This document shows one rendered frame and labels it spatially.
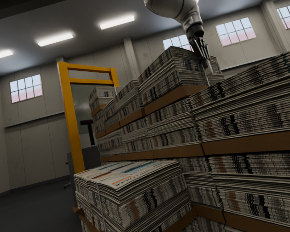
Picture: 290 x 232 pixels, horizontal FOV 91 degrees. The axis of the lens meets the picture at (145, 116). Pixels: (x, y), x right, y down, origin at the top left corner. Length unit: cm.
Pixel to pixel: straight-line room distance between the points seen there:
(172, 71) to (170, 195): 48
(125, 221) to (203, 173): 31
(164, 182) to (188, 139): 18
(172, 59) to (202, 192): 53
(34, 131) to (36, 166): 139
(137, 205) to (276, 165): 39
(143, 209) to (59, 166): 630
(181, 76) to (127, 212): 50
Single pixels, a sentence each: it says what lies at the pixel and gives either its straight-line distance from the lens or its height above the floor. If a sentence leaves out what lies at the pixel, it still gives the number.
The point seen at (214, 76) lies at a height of 93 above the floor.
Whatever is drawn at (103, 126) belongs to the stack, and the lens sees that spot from 130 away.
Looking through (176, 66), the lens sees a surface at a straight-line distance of 61.
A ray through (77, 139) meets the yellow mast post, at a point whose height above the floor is 89.
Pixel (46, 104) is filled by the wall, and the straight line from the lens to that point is 724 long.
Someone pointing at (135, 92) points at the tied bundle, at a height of 97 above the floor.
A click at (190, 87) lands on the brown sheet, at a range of 62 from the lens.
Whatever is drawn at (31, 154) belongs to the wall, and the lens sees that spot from 740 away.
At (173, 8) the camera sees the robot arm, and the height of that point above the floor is 123.
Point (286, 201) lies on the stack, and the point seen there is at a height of 48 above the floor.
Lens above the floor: 71
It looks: 9 degrees up
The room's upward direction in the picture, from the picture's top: 14 degrees counter-clockwise
